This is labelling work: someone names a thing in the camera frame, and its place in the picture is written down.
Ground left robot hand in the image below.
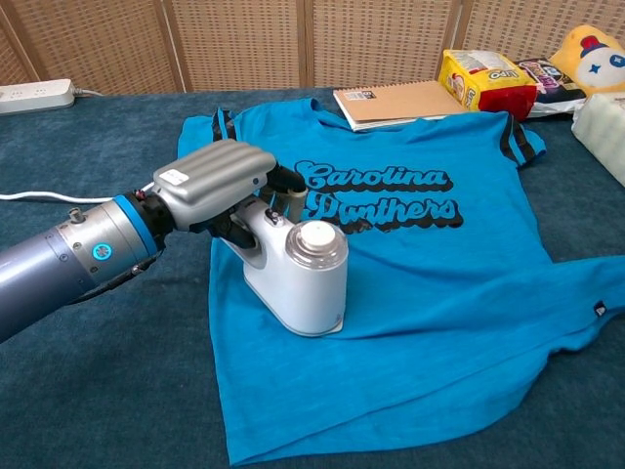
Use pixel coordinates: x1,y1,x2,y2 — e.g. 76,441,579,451
151,139,309,250

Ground white handheld steam iron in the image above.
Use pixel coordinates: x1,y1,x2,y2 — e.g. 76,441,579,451
229,197,350,338

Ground blue Carolina Panthers t-shirt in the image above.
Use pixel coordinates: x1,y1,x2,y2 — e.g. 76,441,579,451
176,97,625,466

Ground wicker folding screen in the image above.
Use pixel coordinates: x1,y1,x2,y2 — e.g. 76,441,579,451
0,0,625,95

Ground white power strip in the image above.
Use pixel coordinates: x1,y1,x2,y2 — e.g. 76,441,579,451
0,78,77,116

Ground brown spiral notebook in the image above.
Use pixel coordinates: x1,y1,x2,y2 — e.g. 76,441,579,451
332,80,465,133

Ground dark teal table cover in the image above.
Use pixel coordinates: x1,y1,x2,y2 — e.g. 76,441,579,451
0,86,625,469

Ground yellow Lipo snack bag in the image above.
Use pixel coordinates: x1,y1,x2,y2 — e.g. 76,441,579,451
437,48,538,122

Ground black snack packet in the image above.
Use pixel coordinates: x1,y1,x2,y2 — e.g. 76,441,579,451
516,57,587,119

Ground long white tissue pack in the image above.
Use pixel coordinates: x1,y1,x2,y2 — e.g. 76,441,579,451
570,92,625,190

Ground yellow plush toy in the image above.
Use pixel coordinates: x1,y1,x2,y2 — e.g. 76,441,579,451
549,23,625,98

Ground white cable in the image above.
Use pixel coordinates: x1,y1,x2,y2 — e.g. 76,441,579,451
0,192,116,205

